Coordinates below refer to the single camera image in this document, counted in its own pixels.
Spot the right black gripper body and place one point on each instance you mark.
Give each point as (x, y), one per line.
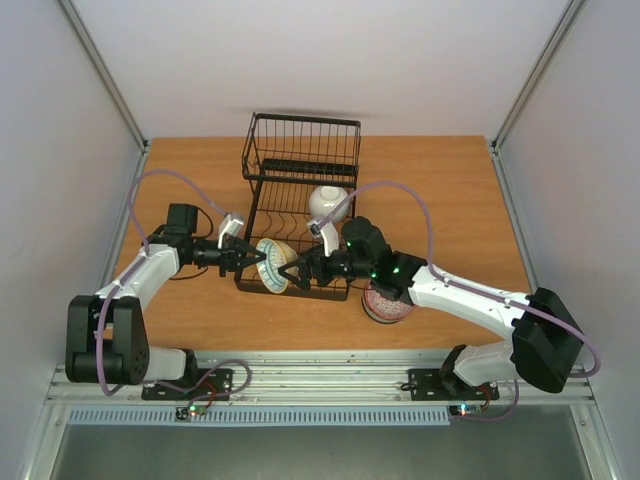
(310, 270)

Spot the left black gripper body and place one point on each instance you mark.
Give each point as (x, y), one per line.
(228, 256)

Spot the blue yellow patterned bowl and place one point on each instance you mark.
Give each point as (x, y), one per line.
(277, 254)

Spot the white bowl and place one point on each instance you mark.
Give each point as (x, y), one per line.
(324, 199)

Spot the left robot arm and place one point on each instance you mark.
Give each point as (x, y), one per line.
(106, 338)

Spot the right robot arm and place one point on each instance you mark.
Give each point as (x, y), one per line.
(539, 338)

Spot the red patterned bowl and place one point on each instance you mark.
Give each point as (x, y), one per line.
(382, 310)

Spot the left small circuit board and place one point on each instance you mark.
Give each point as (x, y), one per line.
(189, 413)

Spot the small circuit board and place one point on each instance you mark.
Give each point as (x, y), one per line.
(465, 410)
(189, 413)

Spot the right small circuit board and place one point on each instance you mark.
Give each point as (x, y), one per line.
(465, 410)

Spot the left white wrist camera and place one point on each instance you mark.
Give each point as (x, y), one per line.
(231, 225)

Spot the black wire dish rack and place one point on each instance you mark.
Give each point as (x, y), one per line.
(284, 159)

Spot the aluminium frame rail base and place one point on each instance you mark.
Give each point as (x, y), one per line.
(316, 377)

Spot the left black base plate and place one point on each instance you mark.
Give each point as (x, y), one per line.
(218, 383)

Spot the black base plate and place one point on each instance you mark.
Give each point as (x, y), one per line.
(218, 383)
(428, 385)

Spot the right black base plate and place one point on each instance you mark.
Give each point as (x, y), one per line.
(428, 385)

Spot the light blue slotted cable duct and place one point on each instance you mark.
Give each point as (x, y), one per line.
(263, 416)

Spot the left aluminium corner post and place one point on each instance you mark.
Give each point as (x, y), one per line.
(88, 45)

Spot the aluminium corner post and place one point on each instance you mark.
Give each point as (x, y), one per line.
(88, 45)
(541, 65)

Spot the right aluminium corner post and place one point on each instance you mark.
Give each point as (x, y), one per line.
(541, 65)

